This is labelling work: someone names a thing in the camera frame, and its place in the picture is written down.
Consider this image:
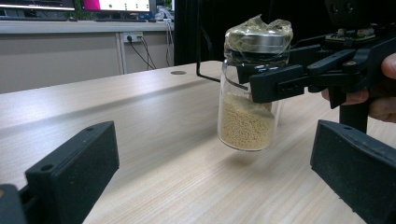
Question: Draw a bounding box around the gold lid glass jar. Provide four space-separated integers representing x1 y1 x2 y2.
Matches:
217 13 294 153

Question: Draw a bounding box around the black keyboard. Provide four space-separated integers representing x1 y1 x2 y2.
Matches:
0 15 70 22

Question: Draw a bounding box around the computer monitor with pink window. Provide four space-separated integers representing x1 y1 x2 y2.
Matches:
80 0 157 14

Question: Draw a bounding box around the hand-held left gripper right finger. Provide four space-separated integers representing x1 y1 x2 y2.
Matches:
309 119 396 224

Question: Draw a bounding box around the bundle of black cables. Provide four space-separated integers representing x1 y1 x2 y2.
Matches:
128 18 176 71

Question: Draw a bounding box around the white wall socket with plugs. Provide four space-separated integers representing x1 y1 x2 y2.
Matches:
122 31 145 44

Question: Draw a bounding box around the dark computer monitor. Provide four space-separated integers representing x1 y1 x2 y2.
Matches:
0 0 76 11

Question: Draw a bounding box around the beige wooden desk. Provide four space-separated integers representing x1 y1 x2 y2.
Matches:
0 20 176 95

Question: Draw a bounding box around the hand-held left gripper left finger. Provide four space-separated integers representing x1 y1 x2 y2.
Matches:
24 120 120 224

